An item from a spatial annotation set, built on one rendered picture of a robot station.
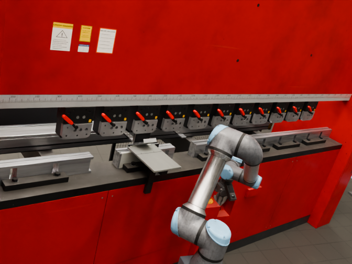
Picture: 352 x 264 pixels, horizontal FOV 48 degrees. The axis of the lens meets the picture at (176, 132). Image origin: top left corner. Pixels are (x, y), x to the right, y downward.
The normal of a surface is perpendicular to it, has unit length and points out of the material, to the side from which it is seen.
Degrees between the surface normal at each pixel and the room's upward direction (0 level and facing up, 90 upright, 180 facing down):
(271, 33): 90
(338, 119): 90
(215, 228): 7
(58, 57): 90
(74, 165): 90
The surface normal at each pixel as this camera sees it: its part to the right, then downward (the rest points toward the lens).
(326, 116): -0.77, 0.07
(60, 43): 0.59, 0.44
